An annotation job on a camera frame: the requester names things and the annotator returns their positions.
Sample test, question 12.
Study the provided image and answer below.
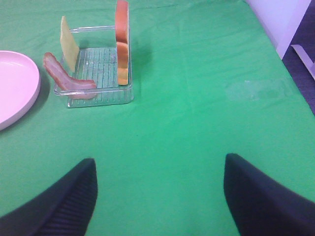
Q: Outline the pink plate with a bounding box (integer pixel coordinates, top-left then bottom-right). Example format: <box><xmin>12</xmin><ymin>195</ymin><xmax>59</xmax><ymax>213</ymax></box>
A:
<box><xmin>0</xmin><ymin>50</ymin><xmax>40</xmax><ymax>130</ymax></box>

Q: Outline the green tablecloth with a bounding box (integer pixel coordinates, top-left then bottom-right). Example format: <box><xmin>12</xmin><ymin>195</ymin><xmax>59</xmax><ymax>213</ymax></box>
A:
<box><xmin>0</xmin><ymin>0</ymin><xmax>315</xmax><ymax>236</ymax></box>

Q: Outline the white frame furniture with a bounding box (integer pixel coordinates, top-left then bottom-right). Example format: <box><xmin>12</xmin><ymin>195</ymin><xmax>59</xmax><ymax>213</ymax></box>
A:
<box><xmin>291</xmin><ymin>44</ymin><xmax>315</xmax><ymax>79</ymax></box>

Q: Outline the yellow cheese slice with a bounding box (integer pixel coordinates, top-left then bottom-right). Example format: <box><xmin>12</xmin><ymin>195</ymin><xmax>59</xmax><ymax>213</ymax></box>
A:
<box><xmin>60</xmin><ymin>16</ymin><xmax>79</xmax><ymax>72</ymax></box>

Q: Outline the bacon strip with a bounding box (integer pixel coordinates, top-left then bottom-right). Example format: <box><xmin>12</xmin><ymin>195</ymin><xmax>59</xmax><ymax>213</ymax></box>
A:
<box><xmin>43</xmin><ymin>52</ymin><xmax>96</xmax><ymax>91</ymax></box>

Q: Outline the clear right plastic tray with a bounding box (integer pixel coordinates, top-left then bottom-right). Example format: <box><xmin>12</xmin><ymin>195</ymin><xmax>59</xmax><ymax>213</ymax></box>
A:
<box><xmin>54</xmin><ymin>26</ymin><xmax>134</xmax><ymax>108</ymax></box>

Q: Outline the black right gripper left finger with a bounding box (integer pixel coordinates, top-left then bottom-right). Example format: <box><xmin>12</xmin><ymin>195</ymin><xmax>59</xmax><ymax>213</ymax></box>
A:
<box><xmin>0</xmin><ymin>158</ymin><xmax>98</xmax><ymax>236</ymax></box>

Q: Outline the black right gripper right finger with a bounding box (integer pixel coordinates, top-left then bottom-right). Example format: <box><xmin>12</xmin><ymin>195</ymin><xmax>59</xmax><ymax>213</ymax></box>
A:
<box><xmin>223</xmin><ymin>153</ymin><xmax>315</xmax><ymax>236</ymax></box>

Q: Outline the bread slice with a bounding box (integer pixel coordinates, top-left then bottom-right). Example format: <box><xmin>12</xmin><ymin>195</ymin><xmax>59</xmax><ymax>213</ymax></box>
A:
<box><xmin>115</xmin><ymin>0</ymin><xmax>129</xmax><ymax>86</ymax></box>

